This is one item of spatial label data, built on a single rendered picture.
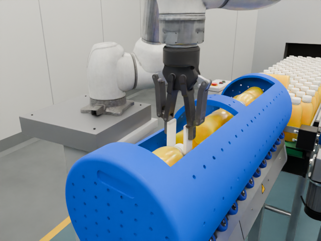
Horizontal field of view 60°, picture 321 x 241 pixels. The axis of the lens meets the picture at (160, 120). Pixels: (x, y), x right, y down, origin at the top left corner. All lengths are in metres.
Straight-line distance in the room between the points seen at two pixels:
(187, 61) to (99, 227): 0.36
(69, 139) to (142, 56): 0.43
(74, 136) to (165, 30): 0.61
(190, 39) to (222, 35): 5.17
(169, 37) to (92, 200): 0.34
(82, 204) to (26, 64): 3.15
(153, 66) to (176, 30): 0.63
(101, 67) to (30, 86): 2.64
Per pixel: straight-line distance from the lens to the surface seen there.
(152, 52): 1.14
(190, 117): 0.59
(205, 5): 0.56
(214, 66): 5.80
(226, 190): 0.59
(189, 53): 0.55
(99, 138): 0.99
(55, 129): 1.10
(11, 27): 3.56
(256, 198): 1.01
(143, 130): 1.20
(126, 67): 1.13
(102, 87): 1.13
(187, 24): 0.54
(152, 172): 0.45
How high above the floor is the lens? 1.45
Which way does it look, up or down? 21 degrees down
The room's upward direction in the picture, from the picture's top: straight up
